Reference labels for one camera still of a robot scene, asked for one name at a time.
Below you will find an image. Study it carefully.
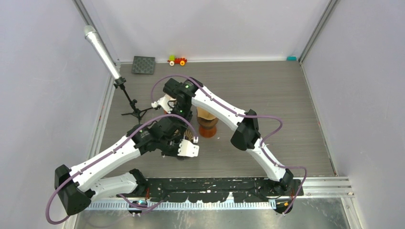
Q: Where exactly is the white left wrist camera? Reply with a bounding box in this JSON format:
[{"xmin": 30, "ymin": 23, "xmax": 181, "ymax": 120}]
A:
[{"xmin": 177, "ymin": 136, "xmax": 200, "ymax": 157}]

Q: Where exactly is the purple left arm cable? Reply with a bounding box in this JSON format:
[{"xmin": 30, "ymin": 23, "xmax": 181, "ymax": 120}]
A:
[{"xmin": 45, "ymin": 114, "xmax": 199, "ymax": 225}]

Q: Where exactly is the dark grey studded plate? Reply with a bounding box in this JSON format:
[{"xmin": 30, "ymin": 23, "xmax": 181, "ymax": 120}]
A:
[{"xmin": 131, "ymin": 56, "xmax": 156, "ymax": 75}]

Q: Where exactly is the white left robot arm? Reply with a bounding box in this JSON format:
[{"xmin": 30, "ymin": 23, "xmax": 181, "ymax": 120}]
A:
[{"xmin": 53, "ymin": 114, "xmax": 199, "ymax": 216}]

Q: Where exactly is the red toy brick car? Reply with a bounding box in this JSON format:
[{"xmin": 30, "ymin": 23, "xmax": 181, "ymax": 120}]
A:
[{"xmin": 167, "ymin": 55, "xmax": 187, "ymax": 66}]

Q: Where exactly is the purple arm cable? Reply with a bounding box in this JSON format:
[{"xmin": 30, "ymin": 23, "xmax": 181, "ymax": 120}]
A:
[
  {"xmin": 45, "ymin": 114, "xmax": 199, "ymax": 225},
  {"xmin": 150, "ymin": 74, "xmax": 308, "ymax": 216}
]

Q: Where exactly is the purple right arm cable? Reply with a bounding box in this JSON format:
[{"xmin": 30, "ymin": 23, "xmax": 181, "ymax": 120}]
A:
[{"xmin": 150, "ymin": 74, "xmax": 308, "ymax": 216}]

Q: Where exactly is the teal block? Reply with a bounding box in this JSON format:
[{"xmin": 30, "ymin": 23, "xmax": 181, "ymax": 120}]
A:
[{"xmin": 286, "ymin": 56, "xmax": 297, "ymax": 61}]

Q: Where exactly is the amber glass carafe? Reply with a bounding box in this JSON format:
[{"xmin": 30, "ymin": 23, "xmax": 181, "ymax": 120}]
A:
[{"xmin": 199, "ymin": 125, "xmax": 217, "ymax": 138}]

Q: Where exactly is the silver microphone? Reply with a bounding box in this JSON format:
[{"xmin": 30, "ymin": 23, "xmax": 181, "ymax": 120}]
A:
[{"xmin": 84, "ymin": 25, "xmax": 121, "ymax": 80}]

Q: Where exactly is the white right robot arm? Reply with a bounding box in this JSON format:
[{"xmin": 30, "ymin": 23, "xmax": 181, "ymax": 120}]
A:
[{"xmin": 153, "ymin": 76, "xmax": 294, "ymax": 196}]

